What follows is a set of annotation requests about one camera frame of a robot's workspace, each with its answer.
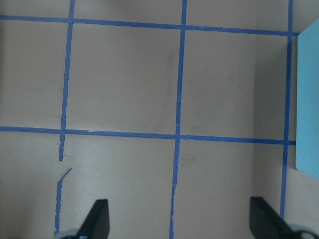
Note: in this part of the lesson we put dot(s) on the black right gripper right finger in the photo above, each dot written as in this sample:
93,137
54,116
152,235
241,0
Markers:
265,223

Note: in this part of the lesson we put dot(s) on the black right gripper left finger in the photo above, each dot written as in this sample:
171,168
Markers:
97,223

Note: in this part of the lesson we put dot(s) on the light blue plastic bin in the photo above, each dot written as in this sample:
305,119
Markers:
307,129

